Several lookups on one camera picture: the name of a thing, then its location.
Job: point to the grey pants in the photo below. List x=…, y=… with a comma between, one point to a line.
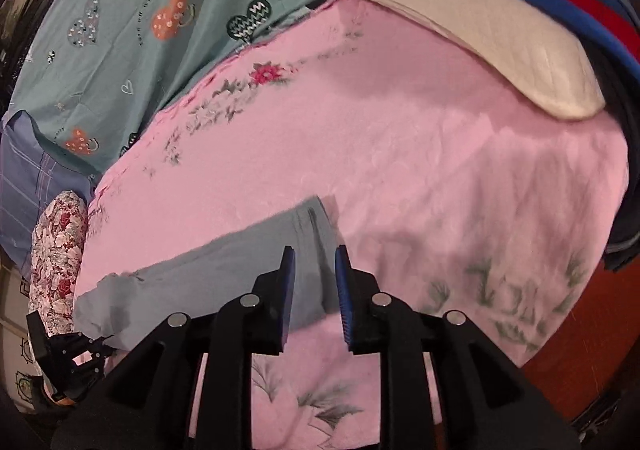
x=225, y=265

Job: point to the white quilted pillow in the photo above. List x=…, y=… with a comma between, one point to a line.
x=500, y=30

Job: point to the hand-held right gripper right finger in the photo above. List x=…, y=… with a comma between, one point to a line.
x=344, y=300

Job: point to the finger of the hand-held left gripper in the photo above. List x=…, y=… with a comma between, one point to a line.
x=92, y=367
x=92, y=345

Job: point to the pink floral bed sheet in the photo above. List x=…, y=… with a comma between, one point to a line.
x=425, y=180

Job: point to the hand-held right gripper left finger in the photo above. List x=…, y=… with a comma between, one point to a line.
x=287, y=290

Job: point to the teal heart-printed sheet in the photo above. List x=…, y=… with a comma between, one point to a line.
x=150, y=30

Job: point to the blue plaid sheet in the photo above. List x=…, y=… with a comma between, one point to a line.
x=30, y=190

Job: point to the red floral quilt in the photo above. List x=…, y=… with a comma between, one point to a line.
x=57, y=260

